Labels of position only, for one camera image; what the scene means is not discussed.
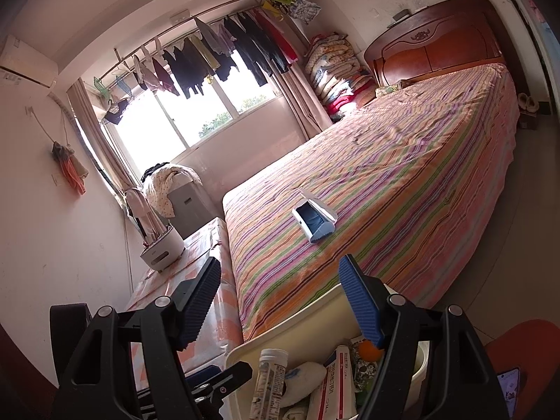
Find red wooden headboard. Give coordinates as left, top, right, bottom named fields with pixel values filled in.
left=364, top=0, right=529, bottom=91

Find striped colourful bedspread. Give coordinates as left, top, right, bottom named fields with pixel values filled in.
left=222, top=64, right=519, bottom=340

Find orange cloth on wall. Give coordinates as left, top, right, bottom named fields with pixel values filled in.
left=51, top=141, right=89, bottom=195

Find pink curtain right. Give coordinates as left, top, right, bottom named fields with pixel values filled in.
left=272, top=64, right=332, bottom=140

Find hanging dark clothes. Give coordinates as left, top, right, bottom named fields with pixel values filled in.
left=93, top=0, right=323, bottom=125

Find white desk organizer box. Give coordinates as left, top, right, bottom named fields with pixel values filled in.
left=140, top=225, right=185, bottom=272

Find checkered orange white tablecloth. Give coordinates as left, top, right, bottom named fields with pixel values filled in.
left=126, top=218, right=243, bottom=375

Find stack of folded quilts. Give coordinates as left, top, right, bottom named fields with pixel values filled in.
left=305, top=32, right=378, bottom=123

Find cream plastic trash bin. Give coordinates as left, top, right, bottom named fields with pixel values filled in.
left=224, top=283, right=432, bottom=420

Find white medicine carton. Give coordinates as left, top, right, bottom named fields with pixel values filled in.
left=306, top=345, right=357, bottom=420

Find smartphone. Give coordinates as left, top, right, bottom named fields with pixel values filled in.
left=497, top=367, right=520, bottom=419

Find window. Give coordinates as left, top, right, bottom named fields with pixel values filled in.
left=107, top=52, right=279, bottom=176

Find white plush toy with bow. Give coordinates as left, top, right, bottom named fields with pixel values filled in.
left=280, top=362, right=327, bottom=420

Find white tube patterned label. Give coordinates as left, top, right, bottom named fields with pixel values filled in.
left=250, top=349, right=288, bottom=420

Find orange stool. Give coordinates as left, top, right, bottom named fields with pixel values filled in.
left=485, top=320, right=559, bottom=419

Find air conditioner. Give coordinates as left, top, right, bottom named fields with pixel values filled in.
left=1, top=34, right=59, bottom=88

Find white blue box on bed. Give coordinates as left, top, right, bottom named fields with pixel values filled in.
left=292, top=190, right=338, bottom=243

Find grey fan heater with cloth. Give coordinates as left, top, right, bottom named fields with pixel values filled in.
left=140, top=162, right=223, bottom=239

